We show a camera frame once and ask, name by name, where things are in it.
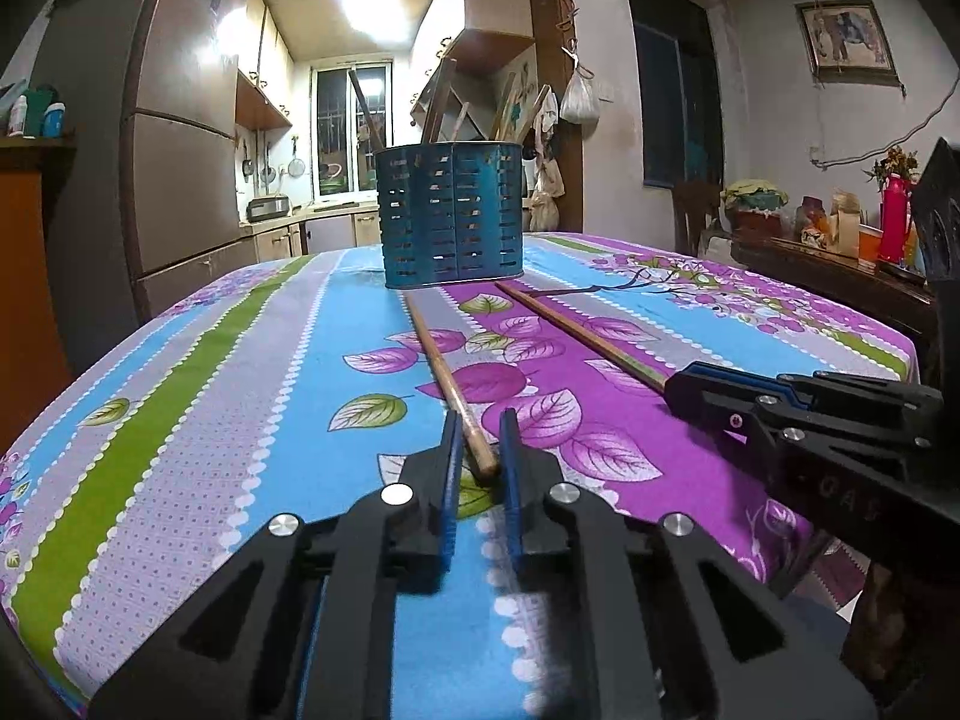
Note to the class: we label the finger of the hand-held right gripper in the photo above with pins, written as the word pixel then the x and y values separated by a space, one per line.
pixel 712 409
pixel 742 377

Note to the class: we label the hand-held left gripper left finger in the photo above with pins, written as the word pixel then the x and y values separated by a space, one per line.
pixel 452 480

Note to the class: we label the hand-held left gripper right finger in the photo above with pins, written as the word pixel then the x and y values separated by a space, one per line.
pixel 511 480

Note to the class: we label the wooden chopstick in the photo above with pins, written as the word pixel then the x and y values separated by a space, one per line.
pixel 504 109
pixel 446 375
pixel 459 124
pixel 367 112
pixel 577 334
pixel 534 114

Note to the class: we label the blue perforated utensil holder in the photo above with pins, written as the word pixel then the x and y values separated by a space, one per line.
pixel 450 217

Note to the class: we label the dark wooden side table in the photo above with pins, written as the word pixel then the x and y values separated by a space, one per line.
pixel 825 277

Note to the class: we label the dark wooden chair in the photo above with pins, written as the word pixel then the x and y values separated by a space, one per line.
pixel 697 217

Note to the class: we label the glass jar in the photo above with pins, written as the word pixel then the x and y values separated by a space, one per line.
pixel 811 221

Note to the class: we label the beige carton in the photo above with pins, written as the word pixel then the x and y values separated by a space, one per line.
pixel 846 225

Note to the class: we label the red thermos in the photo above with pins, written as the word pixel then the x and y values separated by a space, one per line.
pixel 893 221

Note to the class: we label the orange flower bunch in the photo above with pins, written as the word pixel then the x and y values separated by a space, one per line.
pixel 892 165

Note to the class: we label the floral striped tablecloth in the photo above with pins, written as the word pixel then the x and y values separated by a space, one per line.
pixel 187 427

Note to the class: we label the lower kitchen cabinets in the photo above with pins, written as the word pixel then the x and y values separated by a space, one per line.
pixel 315 232

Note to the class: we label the kitchen cabinets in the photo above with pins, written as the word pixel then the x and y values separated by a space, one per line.
pixel 315 232
pixel 262 90

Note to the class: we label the hanging pale cloth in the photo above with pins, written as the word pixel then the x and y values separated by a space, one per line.
pixel 546 172

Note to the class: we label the dark window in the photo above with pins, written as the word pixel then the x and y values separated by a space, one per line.
pixel 675 90

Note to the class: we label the hanging white plastic bag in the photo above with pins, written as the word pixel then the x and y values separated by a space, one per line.
pixel 580 101

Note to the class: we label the silver countertop appliance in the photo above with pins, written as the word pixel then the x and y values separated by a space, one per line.
pixel 268 208

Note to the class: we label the framed elephant picture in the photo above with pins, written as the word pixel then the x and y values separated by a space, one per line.
pixel 847 41

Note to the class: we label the kitchen window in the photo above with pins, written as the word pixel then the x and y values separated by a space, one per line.
pixel 352 135

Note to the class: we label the grey refrigerator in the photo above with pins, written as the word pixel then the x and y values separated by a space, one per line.
pixel 187 165

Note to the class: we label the upper kitchen cabinets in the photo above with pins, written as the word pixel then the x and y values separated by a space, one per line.
pixel 262 90

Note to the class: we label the orange wooden cabinet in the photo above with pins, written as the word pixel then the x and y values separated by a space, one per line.
pixel 30 277

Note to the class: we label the square ceiling light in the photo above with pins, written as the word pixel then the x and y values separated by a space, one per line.
pixel 379 7

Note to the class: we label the blue lidded jar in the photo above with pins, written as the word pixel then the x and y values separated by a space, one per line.
pixel 54 122

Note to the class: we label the green cup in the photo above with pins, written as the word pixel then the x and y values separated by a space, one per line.
pixel 39 109

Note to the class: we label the white bottle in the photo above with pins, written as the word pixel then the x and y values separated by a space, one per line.
pixel 17 120

